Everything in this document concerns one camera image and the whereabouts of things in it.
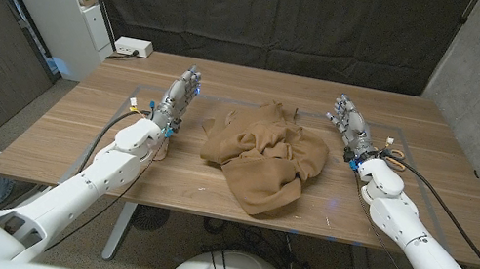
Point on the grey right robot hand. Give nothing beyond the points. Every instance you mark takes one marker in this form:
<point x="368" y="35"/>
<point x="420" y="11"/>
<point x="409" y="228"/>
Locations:
<point x="356" y="127"/>

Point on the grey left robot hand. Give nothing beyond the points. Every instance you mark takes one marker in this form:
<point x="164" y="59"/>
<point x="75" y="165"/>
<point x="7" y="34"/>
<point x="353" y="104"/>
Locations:
<point x="177" y="98"/>

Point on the brown jacket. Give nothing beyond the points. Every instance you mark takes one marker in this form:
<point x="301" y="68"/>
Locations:
<point x="265" y="159"/>

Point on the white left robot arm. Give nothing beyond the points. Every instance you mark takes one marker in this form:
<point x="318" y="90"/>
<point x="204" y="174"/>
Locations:
<point x="89" y="177"/>

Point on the white power strip box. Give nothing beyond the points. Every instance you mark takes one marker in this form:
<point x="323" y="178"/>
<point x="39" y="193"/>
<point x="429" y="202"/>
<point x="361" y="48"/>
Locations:
<point x="134" y="46"/>

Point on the round black floor fan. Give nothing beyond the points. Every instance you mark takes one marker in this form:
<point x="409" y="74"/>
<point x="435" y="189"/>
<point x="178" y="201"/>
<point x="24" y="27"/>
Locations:
<point x="149" y="217"/>

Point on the black backdrop curtain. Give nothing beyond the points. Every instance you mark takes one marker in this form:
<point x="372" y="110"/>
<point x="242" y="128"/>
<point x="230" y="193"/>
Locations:
<point x="267" y="10"/>

